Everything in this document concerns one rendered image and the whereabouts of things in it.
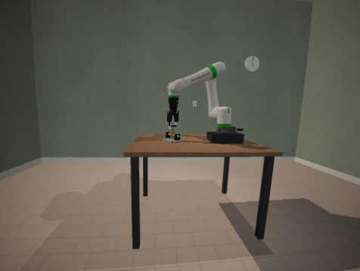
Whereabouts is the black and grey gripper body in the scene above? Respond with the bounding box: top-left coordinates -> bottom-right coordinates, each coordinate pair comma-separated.
169,104 -> 178,114

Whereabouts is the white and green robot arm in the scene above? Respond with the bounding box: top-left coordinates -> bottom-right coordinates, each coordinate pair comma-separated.
168,62 -> 243,134

